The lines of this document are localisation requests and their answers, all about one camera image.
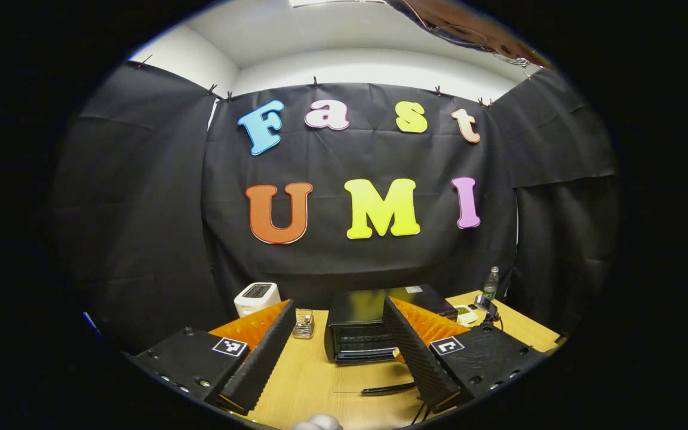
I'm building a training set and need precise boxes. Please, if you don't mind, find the clear plastic water bottle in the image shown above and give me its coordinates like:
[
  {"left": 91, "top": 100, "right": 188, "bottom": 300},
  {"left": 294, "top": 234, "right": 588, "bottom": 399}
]
[{"left": 483, "top": 266, "right": 500, "bottom": 302}]

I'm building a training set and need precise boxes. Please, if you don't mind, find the white toaster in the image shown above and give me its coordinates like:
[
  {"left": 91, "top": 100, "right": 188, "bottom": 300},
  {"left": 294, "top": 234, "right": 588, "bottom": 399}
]
[{"left": 234, "top": 282, "right": 282, "bottom": 318}]

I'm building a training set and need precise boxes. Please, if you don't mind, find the white divided dish with grains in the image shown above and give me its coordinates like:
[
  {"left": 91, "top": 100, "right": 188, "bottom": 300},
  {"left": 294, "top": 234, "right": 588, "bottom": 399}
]
[{"left": 453, "top": 304, "right": 480, "bottom": 327}]

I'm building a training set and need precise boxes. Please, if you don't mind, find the black backdrop cloth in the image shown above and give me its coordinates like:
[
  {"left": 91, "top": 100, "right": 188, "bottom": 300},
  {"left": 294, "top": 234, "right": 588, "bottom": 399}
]
[{"left": 51, "top": 60, "right": 619, "bottom": 353}]

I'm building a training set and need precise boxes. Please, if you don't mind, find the blurred brown object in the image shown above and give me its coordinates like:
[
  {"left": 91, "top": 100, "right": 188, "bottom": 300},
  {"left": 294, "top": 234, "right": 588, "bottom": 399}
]
[{"left": 389, "top": 0, "right": 554, "bottom": 69}]

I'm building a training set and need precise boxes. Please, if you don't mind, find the black electric oven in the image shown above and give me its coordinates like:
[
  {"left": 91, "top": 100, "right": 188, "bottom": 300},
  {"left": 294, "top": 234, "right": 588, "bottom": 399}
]
[{"left": 324, "top": 284, "right": 459, "bottom": 397}]

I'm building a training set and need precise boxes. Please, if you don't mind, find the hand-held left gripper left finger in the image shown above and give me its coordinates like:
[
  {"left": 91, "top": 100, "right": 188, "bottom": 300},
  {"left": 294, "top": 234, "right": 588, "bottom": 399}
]
[{"left": 124, "top": 299, "right": 297, "bottom": 417}]

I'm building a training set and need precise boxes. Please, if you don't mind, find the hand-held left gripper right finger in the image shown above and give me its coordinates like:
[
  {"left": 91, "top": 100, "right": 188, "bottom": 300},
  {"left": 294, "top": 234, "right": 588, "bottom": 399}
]
[{"left": 382, "top": 296, "right": 554, "bottom": 414}]

